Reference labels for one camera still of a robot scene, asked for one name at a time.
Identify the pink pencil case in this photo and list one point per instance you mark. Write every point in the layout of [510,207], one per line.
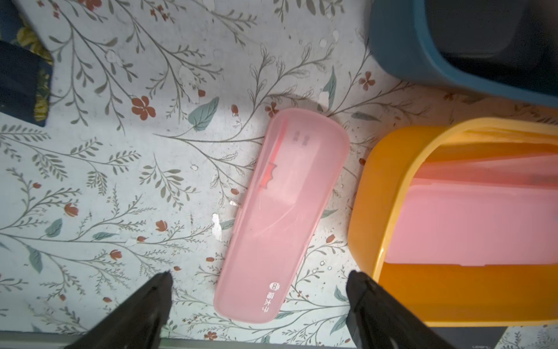
[473,224]
[539,170]
[300,161]

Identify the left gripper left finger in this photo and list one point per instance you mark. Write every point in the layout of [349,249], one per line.
[138,321]

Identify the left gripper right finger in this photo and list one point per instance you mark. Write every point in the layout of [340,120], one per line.
[377,320]

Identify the black pencil case front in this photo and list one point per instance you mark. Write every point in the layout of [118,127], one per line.
[471,337]

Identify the dark teal storage box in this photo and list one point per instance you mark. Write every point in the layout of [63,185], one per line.
[401,43]

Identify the floral table mat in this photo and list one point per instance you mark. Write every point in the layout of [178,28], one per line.
[154,119]

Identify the black pencil case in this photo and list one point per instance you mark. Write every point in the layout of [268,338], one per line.
[514,42]
[471,337]

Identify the aluminium front rail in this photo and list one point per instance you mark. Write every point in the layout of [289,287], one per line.
[47,340]

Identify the yellow storage box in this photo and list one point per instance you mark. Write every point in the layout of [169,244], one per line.
[449,295]

